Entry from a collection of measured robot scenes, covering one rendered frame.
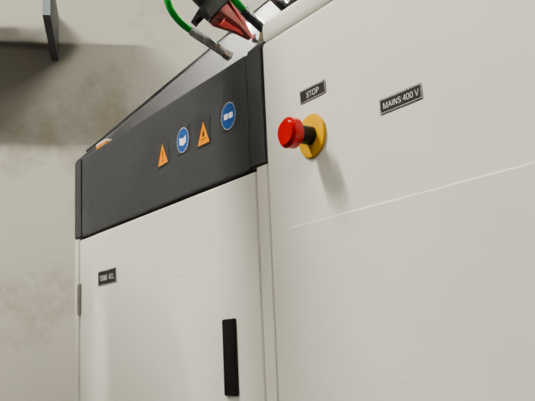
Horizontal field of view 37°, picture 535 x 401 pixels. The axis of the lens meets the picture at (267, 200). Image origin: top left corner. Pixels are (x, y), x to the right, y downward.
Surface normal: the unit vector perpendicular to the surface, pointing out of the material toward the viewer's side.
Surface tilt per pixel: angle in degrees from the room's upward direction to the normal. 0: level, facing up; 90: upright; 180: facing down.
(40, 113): 90
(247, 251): 90
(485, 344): 90
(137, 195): 90
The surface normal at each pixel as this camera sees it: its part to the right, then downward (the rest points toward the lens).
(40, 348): 0.19, -0.19
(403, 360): -0.84, -0.07
